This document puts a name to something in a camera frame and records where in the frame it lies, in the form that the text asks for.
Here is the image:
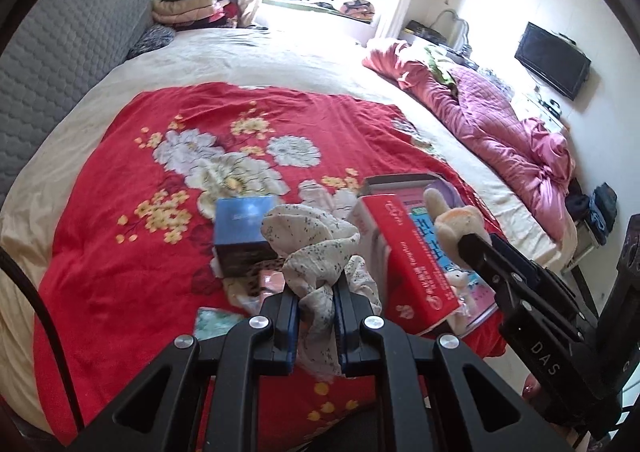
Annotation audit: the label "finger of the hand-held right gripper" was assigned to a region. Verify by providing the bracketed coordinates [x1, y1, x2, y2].
[491, 233, 593, 335]
[456, 231, 540, 307]

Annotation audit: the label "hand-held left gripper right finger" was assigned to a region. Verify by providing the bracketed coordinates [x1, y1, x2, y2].
[332, 283, 572, 452]

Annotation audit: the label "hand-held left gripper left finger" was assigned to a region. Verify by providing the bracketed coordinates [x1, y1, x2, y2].
[70, 292, 301, 452]

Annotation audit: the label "tan plush toy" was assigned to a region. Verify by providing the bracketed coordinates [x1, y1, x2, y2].
[424, 188, 493, 265]

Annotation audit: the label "speckled white scrunchie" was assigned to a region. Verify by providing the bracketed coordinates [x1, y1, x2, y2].
[260, 204, 383, 380]

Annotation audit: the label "grey storage box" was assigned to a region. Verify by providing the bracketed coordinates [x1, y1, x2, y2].
[360, 173, 501, 339]

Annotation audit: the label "small white plush toy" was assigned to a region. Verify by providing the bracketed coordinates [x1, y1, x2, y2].
[445, 269, 476, 293]

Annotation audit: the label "teal tissue packet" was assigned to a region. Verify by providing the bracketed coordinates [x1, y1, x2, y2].
[192, 308, 247, 341]

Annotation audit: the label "dark clothes pile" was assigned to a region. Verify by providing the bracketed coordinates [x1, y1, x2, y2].
[565, 182, 622, 245]

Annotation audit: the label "red and white carton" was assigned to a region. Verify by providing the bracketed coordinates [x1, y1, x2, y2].
[347, 194, 463, 335]

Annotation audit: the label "blue box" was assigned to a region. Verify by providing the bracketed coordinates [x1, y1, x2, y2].
[212, 197, 283, 277]

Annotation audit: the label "pink quilt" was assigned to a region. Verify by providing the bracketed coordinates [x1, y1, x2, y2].
[362, 38, 577, 243]

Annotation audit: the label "white tv cabinet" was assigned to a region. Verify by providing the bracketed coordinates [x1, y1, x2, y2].
[510, 90, 572, 133]

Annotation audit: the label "red floral blanket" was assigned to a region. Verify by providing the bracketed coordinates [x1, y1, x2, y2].
[32, 82, 507, 452]

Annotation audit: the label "green cloth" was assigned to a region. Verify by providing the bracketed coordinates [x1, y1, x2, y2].
[425, 46, 459, 96]

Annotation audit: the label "black television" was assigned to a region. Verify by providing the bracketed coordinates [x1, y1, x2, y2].
[515, 22, 592, 101]

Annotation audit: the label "silver metal object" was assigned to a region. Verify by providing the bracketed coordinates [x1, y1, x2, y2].
[432, 9, 472, 53]

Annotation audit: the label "black bag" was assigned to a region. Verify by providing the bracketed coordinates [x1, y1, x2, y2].
[404, 20, 449, 45]

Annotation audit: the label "bed with cream sheet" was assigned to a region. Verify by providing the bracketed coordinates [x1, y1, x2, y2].
[0, 26, 568, 439]

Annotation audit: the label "clothes on windowsill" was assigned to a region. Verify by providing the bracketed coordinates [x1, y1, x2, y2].
[302, 0, 382, 22]

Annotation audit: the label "dark patterned pillow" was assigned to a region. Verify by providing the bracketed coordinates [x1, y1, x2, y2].
[127, 24, 177, 60]

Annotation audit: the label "stack of folded blankets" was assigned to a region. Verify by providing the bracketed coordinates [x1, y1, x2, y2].
[151, 0, 242, 30]

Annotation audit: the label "grey quilted headboard cover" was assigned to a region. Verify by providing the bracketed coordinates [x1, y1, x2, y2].
[0, 0, 154, 207]

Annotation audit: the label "black cable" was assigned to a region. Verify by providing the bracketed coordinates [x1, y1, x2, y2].
[0, 247, 84, 434]

